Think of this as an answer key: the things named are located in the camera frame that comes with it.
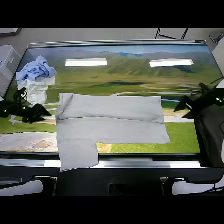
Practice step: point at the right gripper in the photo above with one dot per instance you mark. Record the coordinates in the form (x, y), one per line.
(195, 101)

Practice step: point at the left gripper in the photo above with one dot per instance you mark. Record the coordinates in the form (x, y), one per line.
(33, 113)

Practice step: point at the grey long-sleeved shirt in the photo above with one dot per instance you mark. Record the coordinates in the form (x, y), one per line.
(110, 125)

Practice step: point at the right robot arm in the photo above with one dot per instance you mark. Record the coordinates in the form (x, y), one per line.
(210, 133)

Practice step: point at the white garment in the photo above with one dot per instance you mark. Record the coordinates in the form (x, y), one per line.
(36, 91)

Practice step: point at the blue garment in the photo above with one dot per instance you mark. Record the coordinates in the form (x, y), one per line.
(36, 70)

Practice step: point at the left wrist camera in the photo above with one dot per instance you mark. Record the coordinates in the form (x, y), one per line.
(20, 95)

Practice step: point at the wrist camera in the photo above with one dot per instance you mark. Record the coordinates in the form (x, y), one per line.
(20, 95)
(203, 87)

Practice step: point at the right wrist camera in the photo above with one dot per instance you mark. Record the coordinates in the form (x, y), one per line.
(203, 87)

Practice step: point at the silver frame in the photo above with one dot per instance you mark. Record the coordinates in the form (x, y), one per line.
(133, 163)

